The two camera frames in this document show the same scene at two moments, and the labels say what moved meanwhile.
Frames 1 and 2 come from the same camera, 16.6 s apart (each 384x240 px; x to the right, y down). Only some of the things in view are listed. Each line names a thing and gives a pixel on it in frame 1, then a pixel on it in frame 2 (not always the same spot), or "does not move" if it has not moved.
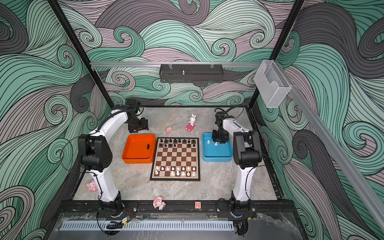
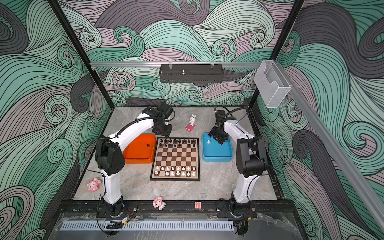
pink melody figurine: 158,203 does not move
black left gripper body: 138,124 -> 165,130
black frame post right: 282,40 does not move
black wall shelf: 191,73 does not move
